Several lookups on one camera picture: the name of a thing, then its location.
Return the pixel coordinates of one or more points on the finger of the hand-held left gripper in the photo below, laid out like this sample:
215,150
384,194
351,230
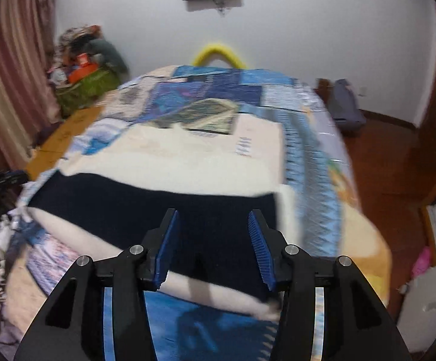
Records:
0,179

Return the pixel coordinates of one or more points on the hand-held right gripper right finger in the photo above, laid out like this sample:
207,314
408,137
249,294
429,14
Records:
263,252

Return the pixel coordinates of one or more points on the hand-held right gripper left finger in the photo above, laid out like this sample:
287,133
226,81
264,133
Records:
165,248

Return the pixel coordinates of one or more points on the cream navy striped cat sweater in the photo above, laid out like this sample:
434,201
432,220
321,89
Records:
146,199

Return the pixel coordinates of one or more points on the pile of mixed clothes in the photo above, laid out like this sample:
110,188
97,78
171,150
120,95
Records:
73,50

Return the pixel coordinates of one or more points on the pink striped curtain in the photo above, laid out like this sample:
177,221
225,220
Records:
11,64

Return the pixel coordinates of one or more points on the green patterned bag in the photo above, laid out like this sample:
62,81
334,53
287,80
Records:
84,88

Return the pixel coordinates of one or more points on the orange box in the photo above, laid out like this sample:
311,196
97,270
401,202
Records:
82,70

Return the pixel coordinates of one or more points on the pink plastic item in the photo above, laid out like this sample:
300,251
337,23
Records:
422,263

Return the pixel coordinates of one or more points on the grey backpack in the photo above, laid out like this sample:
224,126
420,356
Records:
343,107

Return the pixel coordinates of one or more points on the blue patchwork blanket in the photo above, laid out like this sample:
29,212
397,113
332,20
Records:
218,90

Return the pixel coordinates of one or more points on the yellow foam arch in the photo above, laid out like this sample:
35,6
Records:
219,54

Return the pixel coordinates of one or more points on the white wall socket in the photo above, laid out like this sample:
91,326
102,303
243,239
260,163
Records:
361,91

